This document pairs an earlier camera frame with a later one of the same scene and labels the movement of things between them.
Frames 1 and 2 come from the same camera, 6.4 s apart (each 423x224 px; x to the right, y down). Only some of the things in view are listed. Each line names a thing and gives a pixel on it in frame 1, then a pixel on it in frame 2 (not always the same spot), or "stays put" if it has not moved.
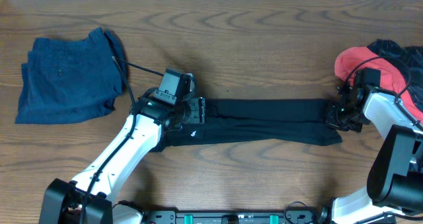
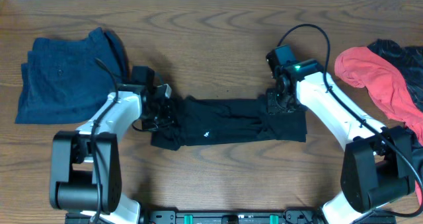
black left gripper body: x=193 y=113 → x=161 y=117
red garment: x=352 y=59 stays put
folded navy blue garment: x=71 y=80 stays put
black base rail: x=195 y=217 stays put
